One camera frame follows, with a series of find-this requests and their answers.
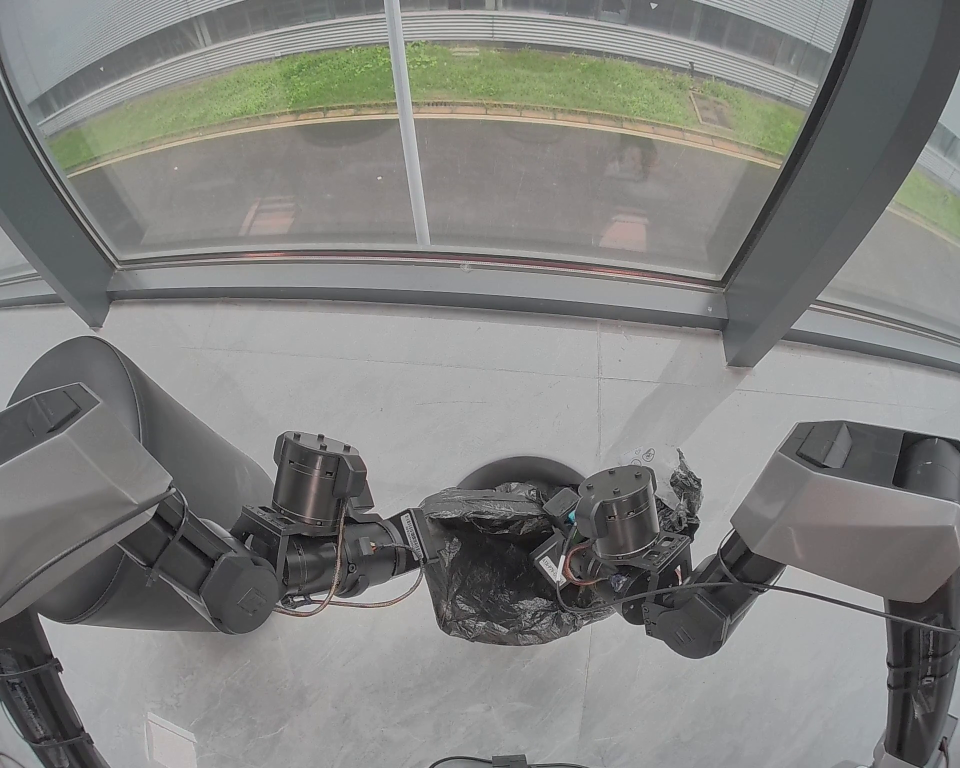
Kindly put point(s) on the black trash bin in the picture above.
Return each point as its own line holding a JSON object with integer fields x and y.
{"x": 525, "y": 466}

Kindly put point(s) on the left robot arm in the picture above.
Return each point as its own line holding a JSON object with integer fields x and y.
{"x": 75, "y": 465}

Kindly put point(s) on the black plastic bag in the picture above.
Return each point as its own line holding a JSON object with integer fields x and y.
{"x": 495, "y": 585}

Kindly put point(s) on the window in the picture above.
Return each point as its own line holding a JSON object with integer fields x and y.
{"x": 450, "y": 283}

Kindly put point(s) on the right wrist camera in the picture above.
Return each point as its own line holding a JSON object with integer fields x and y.
{"x": 559, "y": 510}

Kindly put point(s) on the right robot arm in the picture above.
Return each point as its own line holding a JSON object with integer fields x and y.
{"x": 825, "y": 510}

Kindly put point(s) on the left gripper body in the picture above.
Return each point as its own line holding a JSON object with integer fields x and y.
{"x": 375, "y": 555}

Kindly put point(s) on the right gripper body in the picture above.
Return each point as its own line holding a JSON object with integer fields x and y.
{"x": 551, "y": 566}

